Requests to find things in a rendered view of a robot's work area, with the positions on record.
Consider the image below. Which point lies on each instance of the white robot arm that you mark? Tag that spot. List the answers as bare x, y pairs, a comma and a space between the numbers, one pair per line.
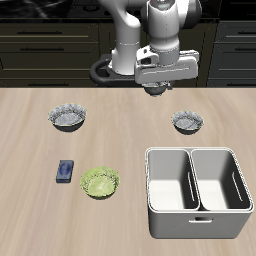
126, 50

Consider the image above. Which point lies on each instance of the small black speckled bowl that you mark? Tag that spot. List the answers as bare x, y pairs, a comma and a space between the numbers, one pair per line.
187, 121

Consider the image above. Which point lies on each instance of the small blue box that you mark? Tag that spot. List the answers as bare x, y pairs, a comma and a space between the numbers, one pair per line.
65, 171

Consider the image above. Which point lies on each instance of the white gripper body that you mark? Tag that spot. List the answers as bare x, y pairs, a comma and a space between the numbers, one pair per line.
166, 69

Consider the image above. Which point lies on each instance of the green speckled bowl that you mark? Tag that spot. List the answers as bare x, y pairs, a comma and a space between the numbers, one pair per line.
100, 182

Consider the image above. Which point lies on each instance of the dark kitchen cupboards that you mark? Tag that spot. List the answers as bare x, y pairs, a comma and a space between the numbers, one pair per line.
50, 50

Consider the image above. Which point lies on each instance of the large black speckled bowl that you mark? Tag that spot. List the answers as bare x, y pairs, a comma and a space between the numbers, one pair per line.
67, 116

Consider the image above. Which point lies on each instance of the flat black base plate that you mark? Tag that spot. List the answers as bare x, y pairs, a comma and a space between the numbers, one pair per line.
100, 71

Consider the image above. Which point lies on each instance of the white two-bin basket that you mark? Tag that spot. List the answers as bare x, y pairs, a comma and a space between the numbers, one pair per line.
196, 193

